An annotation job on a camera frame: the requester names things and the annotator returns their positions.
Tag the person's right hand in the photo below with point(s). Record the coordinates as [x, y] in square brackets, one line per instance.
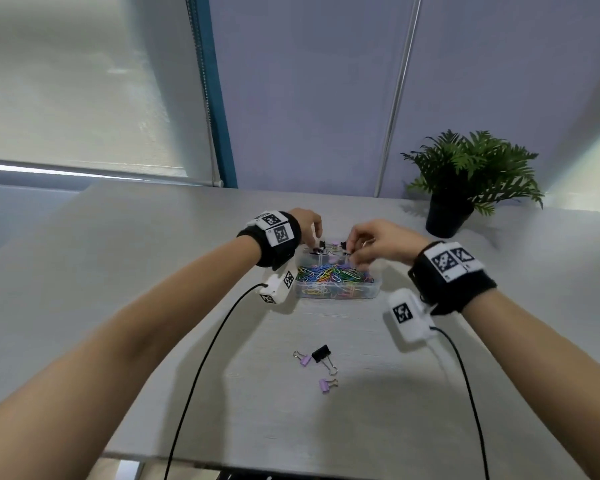
[390, 240]

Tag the person's left hand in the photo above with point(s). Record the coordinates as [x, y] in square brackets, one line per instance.
[306, 223]

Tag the person's left fingers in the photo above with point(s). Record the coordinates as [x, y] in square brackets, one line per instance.
[316, 231]

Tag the person's right fingers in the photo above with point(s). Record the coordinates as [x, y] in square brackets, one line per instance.
[361, 243]

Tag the person's left forearm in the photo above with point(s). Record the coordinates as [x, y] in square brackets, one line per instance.
[130, 344]

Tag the person's right forearm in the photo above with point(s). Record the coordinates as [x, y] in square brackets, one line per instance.
[545, 374]

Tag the pile of small binder clips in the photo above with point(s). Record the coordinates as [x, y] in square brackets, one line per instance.
[333, 250]

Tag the pile of coloured paper clips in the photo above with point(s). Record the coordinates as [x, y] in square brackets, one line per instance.
[332, 275]

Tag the black left wristband with markers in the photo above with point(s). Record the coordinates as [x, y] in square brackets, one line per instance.
[275, 244]

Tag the black wristband with markers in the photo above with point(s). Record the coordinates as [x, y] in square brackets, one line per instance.
[450, 284]
[275, 244]

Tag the clear plastic compartment box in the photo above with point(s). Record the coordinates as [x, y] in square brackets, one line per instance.
[337, 289]

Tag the black right wristband with markers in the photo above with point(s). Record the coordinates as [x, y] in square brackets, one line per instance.
[450, 284]

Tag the large black binder clip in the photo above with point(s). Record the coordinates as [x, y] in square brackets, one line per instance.
[321, 353]

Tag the purple binder clip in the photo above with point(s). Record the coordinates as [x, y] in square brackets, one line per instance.
[304, 359]
[326, 384]

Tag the green plant in black pot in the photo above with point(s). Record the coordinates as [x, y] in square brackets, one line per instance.
[472, 169]

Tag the white roller window blind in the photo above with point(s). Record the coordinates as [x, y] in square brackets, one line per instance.
[80, 79]

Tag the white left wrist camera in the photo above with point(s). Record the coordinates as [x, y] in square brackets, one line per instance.
[279, 287]

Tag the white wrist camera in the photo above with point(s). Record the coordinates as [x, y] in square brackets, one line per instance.
[410, 317]
[279, 287]

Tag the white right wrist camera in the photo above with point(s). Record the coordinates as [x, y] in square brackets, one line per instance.
[410, 317]

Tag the silver metal wall strip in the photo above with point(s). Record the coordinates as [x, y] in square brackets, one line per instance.
[397, 94]

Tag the blue window frame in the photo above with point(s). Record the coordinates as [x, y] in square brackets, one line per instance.
[219, 94]

